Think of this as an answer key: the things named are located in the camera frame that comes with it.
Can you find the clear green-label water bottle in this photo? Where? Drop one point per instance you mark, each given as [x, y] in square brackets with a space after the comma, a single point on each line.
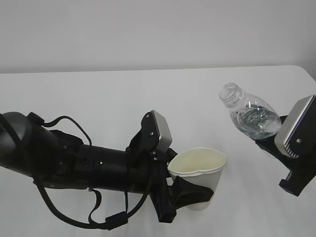
[250, 114]

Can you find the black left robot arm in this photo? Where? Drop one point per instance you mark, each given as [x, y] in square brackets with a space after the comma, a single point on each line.
[58, 160]

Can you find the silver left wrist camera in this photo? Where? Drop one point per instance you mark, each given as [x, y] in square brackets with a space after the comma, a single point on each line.
[155, 132]

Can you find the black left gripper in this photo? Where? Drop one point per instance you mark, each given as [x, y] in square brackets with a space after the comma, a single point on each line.
[151, 168]

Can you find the white paper cup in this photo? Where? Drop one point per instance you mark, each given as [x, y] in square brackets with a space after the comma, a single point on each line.
[199, 166]

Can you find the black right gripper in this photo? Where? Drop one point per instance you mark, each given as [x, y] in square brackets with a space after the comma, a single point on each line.
[302, 171]

